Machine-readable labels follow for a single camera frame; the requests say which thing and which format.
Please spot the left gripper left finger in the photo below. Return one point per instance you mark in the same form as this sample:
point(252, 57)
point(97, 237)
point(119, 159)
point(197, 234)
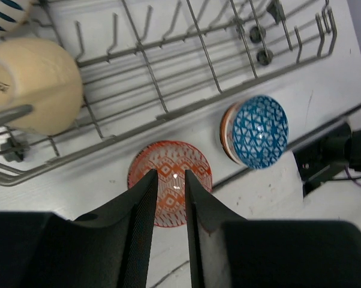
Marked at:
point(107, 247)

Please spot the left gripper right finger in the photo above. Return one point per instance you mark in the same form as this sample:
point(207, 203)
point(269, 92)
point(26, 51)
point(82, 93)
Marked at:
point(227, 250)

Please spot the red patterned bowl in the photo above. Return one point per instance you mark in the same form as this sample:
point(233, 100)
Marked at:
point(170, 159)

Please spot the yellow bowl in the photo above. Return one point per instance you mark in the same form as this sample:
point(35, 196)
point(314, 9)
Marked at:
point(41, 73)

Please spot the blue patterned bowl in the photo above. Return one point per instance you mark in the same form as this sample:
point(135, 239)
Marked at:
point(254, 132)

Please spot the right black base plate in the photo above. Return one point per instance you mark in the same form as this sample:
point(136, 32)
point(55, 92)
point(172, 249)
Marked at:
point(335, 156)

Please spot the grey wire dish rack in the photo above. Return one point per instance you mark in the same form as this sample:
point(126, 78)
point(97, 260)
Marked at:
point(146, 63)

